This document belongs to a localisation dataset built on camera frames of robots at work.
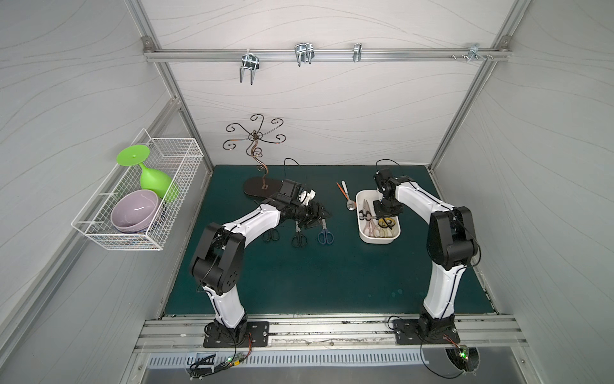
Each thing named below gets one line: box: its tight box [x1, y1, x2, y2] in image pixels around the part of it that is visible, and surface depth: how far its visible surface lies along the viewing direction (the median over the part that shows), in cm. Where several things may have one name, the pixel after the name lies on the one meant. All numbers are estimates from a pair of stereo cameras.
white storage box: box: [354, 189, 402, 245], surface depth 98 cm
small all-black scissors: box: [261, 228, 280, 243], surface depth 98 cm
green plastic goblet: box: [116, 144, 180, 204], surface depth 64 cm
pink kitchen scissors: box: [362, 219, 376, 237], surface depth 100 cm
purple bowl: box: [110, 189, 160, 233], surface depth 62 cm
